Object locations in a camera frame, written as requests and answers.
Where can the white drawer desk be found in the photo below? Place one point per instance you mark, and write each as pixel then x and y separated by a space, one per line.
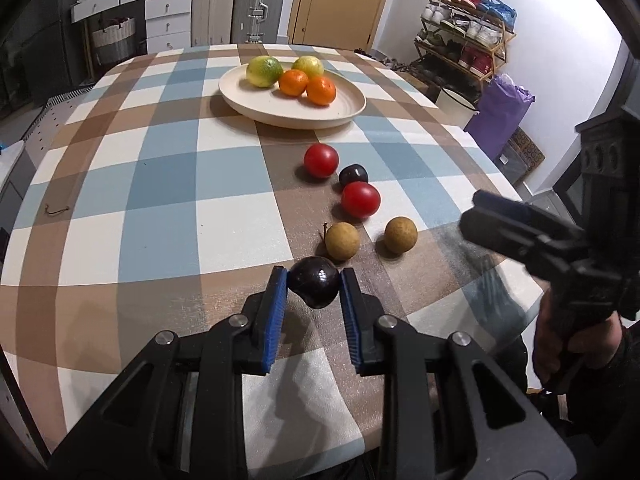
pixel 161 25

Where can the green-yellow lime fruit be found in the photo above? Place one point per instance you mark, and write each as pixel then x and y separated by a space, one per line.
pixel 264 71

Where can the brown longan fruit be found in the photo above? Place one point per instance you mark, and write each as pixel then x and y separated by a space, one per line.
pixel 400 235

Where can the small orange mandarin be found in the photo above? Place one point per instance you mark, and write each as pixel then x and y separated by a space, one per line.
pixel 293 83

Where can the red tomato far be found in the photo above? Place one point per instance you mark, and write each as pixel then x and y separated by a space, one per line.
pixel 321 160

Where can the brown longan with stem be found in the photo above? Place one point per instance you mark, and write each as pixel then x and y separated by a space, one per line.
pixel 341 240

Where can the dark plum on table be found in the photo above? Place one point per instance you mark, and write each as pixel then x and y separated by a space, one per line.
pixel 353 173

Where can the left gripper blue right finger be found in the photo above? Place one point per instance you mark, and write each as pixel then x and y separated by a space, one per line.
pixel 369 330

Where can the wooden yellow door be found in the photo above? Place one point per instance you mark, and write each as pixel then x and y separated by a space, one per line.
pixel 341 24

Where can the dark purple plum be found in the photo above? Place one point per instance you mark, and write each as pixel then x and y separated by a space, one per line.
pixel 315 280

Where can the cream round plate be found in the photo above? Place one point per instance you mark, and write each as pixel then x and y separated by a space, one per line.
pixel 274 108

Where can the yellow-green guava fruit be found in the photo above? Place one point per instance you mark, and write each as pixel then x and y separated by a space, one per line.
pixel 310 65

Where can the large orange mandarin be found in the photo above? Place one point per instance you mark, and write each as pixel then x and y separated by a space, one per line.
pixel 321 91

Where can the plaid checkered tablecloth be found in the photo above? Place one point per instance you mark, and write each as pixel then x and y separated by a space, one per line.
pixel 157 207

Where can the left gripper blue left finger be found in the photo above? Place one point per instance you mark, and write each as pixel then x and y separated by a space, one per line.
pixel 259 342

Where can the silver hard suitcase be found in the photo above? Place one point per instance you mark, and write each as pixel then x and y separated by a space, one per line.
pixel 256 21

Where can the wooden shoe rack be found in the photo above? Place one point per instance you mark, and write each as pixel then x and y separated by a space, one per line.
pixel 470 36

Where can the red tomato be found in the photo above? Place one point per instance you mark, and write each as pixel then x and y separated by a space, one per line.
pixel 360 199
pixel 321 160

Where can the purple bag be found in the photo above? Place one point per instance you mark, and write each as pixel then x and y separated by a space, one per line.
pixel 500 111

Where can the beige hard suitcase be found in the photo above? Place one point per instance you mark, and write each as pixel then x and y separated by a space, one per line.
pixel 211 22

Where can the person's right hand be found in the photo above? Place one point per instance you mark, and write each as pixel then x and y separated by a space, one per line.
pixel 559 357

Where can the woven laundry basket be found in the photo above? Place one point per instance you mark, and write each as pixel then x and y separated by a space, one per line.
pixel 115 42

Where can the red tomato near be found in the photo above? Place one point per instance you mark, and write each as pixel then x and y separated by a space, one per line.
pixel 360 199

